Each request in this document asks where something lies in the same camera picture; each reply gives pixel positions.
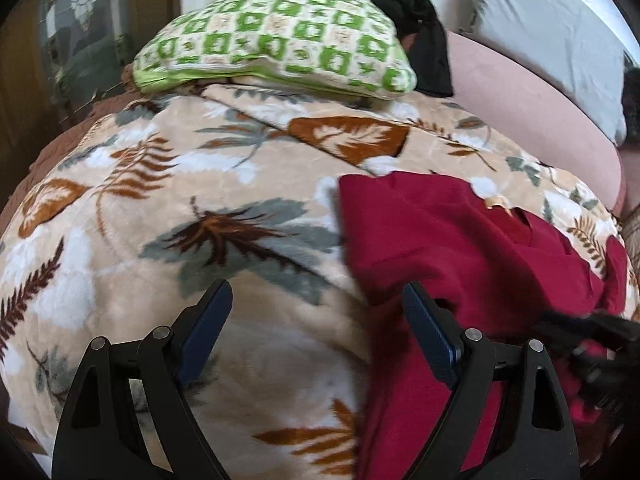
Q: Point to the glass cabinet door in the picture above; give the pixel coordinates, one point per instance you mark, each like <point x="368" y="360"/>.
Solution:
<point x="80" y="35"/>

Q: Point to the brown quilt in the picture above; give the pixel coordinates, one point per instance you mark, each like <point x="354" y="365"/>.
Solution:
<point x="60" y="130"/>

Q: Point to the black cloth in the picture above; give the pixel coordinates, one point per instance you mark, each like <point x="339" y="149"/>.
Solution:
<point x="425" y="25"/>

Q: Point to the green patterned pillow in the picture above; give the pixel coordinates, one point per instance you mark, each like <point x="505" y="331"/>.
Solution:
<point x="280" y="35"/>

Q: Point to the leaf print fleece blanket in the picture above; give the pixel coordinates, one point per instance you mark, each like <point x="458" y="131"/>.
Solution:
<point x="200" y="185"/>

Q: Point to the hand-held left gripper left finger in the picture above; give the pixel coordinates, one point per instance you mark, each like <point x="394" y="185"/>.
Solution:
<point x="206" y="327"/>

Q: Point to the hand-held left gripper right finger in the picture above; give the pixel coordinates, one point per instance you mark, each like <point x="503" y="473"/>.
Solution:
<point x="429" y="331"/>

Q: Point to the red garment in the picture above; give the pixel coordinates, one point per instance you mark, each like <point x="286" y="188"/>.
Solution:
<point x="425" y="240"/>

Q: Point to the grey pillow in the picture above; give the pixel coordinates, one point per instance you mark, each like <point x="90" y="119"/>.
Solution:
<point x="545" y="25"/>

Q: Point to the pink quilted bed sheet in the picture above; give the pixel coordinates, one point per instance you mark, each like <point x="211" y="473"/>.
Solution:
<point x="525" y="110"/>

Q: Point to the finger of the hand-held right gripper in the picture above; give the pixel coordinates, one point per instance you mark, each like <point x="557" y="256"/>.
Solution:
<point x="585" y="329"/>

